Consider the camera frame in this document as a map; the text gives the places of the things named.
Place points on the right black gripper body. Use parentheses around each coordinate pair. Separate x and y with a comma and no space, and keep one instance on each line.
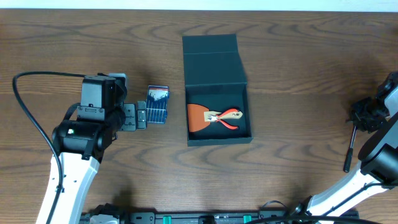
(370,113)

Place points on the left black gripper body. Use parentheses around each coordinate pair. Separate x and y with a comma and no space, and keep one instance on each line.
(130,116)

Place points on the small steel claw hammer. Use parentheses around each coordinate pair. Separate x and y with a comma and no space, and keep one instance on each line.
(349,154)

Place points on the orange scraper wooden handle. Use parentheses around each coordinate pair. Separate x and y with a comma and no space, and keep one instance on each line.
(200,117)

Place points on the red handled pliers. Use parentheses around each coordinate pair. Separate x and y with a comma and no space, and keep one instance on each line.
(228,119)

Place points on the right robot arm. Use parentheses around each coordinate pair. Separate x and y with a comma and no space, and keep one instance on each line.
(376,170)

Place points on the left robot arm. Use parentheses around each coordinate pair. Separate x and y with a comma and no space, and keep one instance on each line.
(88,128)

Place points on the blue precision screwdriver set case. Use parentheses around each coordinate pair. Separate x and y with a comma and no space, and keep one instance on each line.
(156,104)

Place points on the dark green open box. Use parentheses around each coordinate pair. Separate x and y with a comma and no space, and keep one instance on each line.
(215,78)

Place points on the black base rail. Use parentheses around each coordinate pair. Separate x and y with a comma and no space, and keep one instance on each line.
(108,213)

